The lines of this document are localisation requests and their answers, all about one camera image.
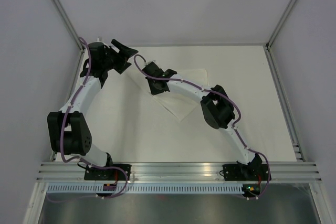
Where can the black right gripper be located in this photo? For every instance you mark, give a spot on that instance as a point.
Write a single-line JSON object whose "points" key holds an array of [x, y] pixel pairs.
{"points": [[154, 91]]}

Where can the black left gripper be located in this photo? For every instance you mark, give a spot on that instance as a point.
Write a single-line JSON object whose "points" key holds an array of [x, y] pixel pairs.
{"points": [[124, 51]]}

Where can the white cloth napkin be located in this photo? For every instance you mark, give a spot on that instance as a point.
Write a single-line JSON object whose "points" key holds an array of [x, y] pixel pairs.
{"points": [[178, 105]]}

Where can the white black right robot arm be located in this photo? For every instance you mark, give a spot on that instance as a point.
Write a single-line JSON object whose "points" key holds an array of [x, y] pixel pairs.
{"points": [[220, 113]]}

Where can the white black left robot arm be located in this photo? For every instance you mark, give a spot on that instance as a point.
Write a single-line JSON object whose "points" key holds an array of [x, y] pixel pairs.
{"points": [[69, 132]]}

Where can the aluminium back frame rail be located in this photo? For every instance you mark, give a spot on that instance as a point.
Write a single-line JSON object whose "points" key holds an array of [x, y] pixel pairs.
{"points": [[184, 44]]}

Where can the aluminium frame rail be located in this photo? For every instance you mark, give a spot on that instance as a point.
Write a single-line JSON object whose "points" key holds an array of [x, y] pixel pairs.
{"points": [[184, 44], [281, 172]]}

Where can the aluminium left frame post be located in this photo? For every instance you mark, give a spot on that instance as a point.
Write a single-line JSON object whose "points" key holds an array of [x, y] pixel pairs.
{"points": [[67, 23]]}

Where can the aluminium frame post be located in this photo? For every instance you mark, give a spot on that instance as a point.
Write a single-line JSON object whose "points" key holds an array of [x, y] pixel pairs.
{"points": [[284, 16], [67, 23]]}

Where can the white slotted cable duct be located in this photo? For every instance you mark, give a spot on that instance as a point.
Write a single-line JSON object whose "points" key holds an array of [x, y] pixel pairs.
{"points": [[150, 188]]}

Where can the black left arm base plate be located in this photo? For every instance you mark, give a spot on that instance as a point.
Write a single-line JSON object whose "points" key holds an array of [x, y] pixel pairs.
{"points": [[122, 173]]}

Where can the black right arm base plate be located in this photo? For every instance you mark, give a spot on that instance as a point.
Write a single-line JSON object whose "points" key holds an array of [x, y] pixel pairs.
{"points": [[236, 172]]}

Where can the aluminium front frame rail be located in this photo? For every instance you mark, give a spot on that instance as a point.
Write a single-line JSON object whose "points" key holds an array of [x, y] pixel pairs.
{"points": [[281, 172]]}

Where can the aluminium right frame post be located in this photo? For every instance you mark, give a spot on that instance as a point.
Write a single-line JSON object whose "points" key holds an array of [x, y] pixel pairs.
{"points": [[284, 16]]}

